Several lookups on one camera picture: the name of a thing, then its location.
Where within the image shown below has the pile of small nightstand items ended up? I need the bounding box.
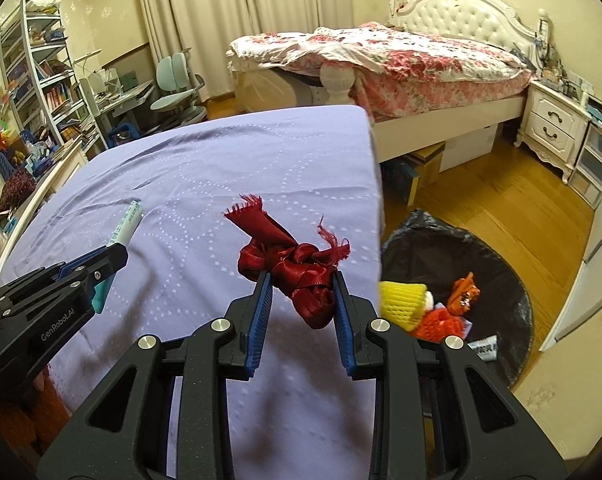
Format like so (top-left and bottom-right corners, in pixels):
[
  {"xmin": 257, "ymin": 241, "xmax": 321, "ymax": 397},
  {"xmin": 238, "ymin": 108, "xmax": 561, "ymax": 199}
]
[{"xmin": 533, "ymin": 10, "xmax": 592, "ymax": 106}]

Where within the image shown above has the yellow foam fruit net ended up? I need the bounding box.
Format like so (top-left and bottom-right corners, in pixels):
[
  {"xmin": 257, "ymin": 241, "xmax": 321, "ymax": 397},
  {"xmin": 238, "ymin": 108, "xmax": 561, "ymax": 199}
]
[{"xmin": 379, "ymin": 281, "xmax": 429, "ymax": 332}]

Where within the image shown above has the dark red ribbon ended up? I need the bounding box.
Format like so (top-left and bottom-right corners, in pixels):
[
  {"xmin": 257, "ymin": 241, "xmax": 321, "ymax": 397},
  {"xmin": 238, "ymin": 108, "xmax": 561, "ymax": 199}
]
[{"xmin": 223, "ymin": 194, "xmax": 351, "ymax": 331}]

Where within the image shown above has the white storage box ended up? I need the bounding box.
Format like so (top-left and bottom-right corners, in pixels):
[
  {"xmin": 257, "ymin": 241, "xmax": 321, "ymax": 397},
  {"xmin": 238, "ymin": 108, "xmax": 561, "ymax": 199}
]
[{"xmin": 438, "ymin": 122, "xmax": 502, "ymax": 171}]

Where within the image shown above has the clear plastic drawer unit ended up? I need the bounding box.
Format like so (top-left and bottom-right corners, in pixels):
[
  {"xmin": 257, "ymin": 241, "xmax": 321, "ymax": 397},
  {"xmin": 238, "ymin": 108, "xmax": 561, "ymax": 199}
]
[{"xmin": 570, "ymin": 122, "xmax": 602, "ymax": 208}]

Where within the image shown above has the black-bagged trash bin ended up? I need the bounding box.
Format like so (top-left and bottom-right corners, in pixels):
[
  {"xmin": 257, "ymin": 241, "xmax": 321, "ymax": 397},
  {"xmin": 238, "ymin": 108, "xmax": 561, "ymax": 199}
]
[{"xmin": 378, "ymin": 208, "xmax": 533, "ymax": 391}]

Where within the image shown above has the white nightstand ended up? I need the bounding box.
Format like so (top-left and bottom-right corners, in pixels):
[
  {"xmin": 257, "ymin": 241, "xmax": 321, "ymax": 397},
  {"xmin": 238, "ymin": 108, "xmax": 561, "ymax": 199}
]
[{"xmin": 515, "ymin": 80, "xmax": 592, "ymax": 183}]

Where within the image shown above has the brown cardboard box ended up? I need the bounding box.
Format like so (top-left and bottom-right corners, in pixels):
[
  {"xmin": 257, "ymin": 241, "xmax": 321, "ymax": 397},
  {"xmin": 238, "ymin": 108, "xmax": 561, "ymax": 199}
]
[{"xmin": 396, "ymin": 141, "xmax": 447, "ymax": 201}]

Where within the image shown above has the blue basket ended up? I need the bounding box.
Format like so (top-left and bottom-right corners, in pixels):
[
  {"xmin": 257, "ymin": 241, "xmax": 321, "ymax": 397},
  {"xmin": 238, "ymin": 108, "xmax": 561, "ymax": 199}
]
[{"xmin": 107, "ymin": 124, "xmax": 142, "ymax": 150}]

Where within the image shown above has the grey squeeze tube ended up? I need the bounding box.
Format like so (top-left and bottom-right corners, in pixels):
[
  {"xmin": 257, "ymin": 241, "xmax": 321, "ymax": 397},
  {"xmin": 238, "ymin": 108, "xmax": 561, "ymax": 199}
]
[{"xmin": 467, "ymin": 336, "xmax": 499, "ymax": 362}]

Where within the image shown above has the pink floral quilt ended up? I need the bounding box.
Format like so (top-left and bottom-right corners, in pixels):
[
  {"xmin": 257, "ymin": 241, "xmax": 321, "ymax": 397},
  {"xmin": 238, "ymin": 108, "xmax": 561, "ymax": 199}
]
[{"xmin": 228, "ymin": 22, "xmax": 532, "ymax": 121}]

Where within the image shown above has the dark blue yellow box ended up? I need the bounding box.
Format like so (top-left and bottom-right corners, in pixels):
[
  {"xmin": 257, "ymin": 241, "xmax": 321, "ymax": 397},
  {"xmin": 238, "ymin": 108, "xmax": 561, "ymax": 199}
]
[{"xmin": 386, "ymin": 160, "xmax": 422, "ymax": 206}]

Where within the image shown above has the bed with floral bedding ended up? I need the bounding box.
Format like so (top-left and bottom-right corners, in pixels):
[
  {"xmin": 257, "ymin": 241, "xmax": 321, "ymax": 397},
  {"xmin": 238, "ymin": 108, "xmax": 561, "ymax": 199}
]
[{"xmin": 226, "ymin": 0, "xmax": 539, "ymax": 166}]

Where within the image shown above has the white wardrobe door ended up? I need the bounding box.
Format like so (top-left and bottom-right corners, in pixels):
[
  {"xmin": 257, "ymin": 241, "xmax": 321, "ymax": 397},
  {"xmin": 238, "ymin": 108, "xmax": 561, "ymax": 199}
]
[{"xmin": 538, "ymin": 125, "xmax": 602, "ymax": 351}]

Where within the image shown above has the white desk lamp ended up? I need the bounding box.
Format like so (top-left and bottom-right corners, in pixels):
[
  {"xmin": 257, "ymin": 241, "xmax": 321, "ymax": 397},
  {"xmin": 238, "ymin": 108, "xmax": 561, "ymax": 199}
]
[{"xmin": 74, "ymin": 50, "xmax": 104, "ymax": 78}]

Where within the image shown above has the orange wrapper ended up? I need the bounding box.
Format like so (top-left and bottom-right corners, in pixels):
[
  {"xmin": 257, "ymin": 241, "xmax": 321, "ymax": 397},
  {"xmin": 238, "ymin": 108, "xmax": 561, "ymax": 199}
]
[{"xmin": 448, "ymin": 272, "xmax": 482, "ymax": 317}]

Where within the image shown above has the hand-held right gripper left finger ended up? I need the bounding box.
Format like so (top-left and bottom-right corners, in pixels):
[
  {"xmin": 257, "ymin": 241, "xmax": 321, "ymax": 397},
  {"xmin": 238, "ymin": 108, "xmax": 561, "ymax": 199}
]
[{"xmin": 41, "ymin": 269, "xmax": 274, "ymax": 480}]

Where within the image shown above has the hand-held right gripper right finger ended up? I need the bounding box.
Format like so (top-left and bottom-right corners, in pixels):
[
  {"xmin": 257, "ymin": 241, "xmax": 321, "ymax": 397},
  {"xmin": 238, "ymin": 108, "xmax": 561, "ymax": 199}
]
[{"xmin": 331, "ymin": 270, "xmax": 568, "ymax": 480}]

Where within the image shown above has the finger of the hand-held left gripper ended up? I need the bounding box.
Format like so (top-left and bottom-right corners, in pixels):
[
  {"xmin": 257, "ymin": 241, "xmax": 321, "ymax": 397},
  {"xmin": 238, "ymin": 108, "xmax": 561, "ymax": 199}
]
[
  {"xmin": 0, "ymin": 246, "xmax": 109, "ymax": 311},
  {"xmin": 0, "ymin": 243, "xmax": 130, "ymax": 331}
]

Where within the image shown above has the grey study desk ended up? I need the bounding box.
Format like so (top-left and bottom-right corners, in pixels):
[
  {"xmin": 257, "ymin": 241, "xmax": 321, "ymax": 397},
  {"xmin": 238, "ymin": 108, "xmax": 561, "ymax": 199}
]
[{"xmin": 78, "ymin": 67, "xmax": 154, "ymax": 146}]

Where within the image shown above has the dark brown fluffy cloth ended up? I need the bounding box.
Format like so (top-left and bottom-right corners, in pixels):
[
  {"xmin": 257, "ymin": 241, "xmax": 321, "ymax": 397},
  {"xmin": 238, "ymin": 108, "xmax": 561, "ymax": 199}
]
[{"xmin": 0, "ymin": 167, "xmax": 37, "ymax": 216}]

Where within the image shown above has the white bookshelf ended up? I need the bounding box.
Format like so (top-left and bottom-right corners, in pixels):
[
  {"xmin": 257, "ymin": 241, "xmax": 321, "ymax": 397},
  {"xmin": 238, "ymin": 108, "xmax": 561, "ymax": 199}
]
[{"xmin": 0, "ymin": 0, "xmax": 107, "ymax": 161}]

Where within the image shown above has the pale green desk chair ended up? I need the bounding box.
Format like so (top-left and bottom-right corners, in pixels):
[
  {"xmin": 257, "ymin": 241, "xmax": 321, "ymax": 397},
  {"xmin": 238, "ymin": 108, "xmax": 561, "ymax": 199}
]
[{"xmin": 150, "ymin": 50, "xmax": 208, "ymax": 123}]

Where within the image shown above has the purple tablecloth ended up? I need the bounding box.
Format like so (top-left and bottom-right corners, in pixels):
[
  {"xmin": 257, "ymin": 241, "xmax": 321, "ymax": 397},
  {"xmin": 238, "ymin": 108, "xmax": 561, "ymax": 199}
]
[{"xmin": 0, "ymin": 104, "xmax": 384, "ymax": 480}]

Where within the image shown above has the clear plastic bag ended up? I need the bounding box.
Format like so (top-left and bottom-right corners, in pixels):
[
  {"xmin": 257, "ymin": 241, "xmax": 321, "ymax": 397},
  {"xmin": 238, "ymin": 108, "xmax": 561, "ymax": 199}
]
[{"xmin": 233, "ymin": 67, "xmax": 302, "ymax": 111}]

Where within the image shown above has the white teal tube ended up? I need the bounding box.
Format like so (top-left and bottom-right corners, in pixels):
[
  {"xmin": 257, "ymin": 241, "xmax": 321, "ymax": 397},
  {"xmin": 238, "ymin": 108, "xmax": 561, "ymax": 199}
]
[{"xmin": 92, "ymin": 199, "xmax": 144, "ymax": 315}]

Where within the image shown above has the orange-red foam fruit net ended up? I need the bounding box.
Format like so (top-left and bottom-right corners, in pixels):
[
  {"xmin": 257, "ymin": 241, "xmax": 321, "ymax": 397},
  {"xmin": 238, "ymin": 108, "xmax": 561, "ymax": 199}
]
[{"xmin": 410, "ymin": 306, "xmax": 468, "ymax": 343}]

